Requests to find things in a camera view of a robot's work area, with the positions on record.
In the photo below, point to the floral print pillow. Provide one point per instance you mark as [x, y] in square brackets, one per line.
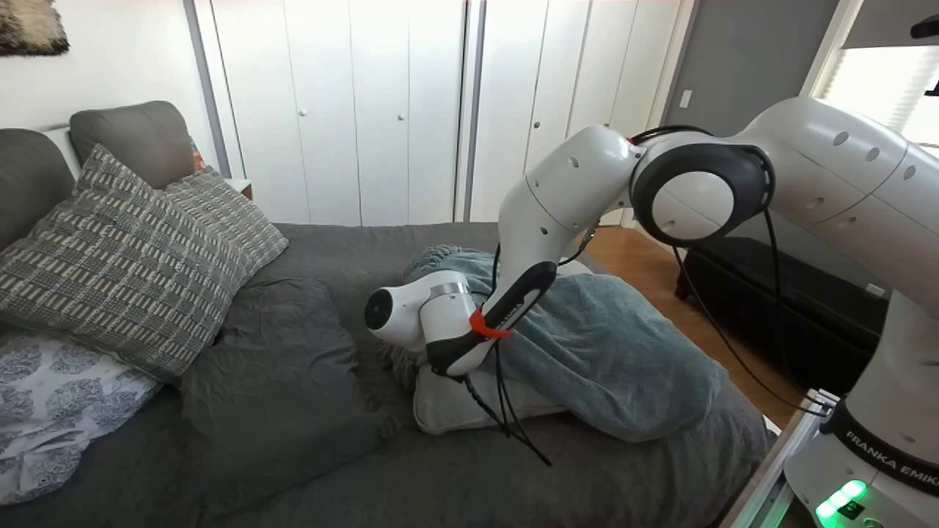
[61, 412]

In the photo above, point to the white light switch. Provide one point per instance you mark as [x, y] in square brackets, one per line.
[686, 96]

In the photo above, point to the furry wall art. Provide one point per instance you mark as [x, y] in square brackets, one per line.
[32, 23]

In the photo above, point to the grey patterned throw pillow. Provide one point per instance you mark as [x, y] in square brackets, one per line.
[128, 264]

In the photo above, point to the teal fleece blanket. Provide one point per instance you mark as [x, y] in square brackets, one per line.
[605, 360]

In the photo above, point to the white framed window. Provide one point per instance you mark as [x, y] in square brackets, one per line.
[883, 83]

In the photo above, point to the large light grey pillow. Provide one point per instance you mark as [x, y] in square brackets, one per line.
[441, 412]

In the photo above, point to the dark grey flat pillow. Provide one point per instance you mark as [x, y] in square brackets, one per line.
[275, 382]

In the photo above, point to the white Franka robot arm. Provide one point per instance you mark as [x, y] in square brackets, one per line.
[831, 176]

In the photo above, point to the white closet door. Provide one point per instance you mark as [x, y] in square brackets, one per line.
[530, 76]
[332, 107]

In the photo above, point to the aluminium robot stand frame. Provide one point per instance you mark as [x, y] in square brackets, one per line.
[773, 457]

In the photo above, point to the black storage bench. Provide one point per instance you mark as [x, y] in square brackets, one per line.
[781, 311]

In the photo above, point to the grey headboard cushion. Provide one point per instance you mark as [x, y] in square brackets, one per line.
[32, 180]
[134, 135]

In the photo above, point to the white nightstand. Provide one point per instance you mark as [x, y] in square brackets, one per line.
[240, 189]

